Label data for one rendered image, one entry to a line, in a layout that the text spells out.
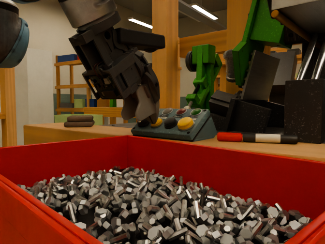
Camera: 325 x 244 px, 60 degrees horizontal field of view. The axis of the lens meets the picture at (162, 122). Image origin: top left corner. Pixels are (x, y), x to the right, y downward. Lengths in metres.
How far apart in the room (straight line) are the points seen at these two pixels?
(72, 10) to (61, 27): 8.96
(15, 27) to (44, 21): 8.41
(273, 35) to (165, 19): 0.74
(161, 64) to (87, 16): 0.91
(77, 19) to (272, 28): 0.43
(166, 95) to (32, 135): 0.62
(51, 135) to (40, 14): 8.33
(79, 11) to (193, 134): 0.26
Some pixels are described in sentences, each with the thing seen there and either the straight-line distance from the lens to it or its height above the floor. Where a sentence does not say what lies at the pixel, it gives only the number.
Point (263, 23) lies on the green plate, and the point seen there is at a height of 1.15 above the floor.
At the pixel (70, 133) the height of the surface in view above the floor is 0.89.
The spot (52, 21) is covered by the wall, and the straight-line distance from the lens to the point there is 9.27.
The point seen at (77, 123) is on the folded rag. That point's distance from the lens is 0.83.
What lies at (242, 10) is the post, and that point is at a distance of 1.15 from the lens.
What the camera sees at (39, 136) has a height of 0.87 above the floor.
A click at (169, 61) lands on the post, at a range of 1.32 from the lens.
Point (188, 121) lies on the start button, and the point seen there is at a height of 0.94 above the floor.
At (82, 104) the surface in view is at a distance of 7.17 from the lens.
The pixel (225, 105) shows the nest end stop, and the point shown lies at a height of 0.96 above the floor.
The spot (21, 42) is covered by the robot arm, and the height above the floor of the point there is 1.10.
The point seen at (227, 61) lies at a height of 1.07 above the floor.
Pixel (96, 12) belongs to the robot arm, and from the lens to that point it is 0.44.
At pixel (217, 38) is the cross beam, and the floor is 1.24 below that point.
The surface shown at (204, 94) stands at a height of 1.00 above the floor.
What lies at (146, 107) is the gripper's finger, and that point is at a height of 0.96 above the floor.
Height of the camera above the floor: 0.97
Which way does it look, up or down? 4 degrees down
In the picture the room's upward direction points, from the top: straight up
